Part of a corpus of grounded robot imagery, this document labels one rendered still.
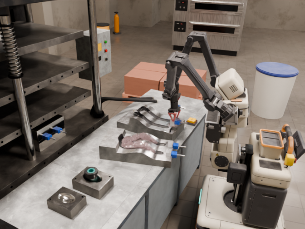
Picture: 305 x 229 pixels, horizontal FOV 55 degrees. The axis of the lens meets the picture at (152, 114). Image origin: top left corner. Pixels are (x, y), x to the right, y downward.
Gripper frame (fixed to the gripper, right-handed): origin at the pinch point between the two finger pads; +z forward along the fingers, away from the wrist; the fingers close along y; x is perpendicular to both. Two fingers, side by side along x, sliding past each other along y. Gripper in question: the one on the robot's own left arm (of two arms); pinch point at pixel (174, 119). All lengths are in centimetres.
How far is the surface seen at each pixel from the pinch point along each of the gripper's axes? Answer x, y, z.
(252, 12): -104, -947, -108
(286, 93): 63, -252, 30
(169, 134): -1.5, 6.2, 10.0
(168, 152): 7.1, 28.6, 14.3
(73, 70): -73, 23, -39
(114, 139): -30.2, 37.7, 6.8
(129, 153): -15.4, 42.2, 13.3
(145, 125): -21.9, 6.2, 5.4
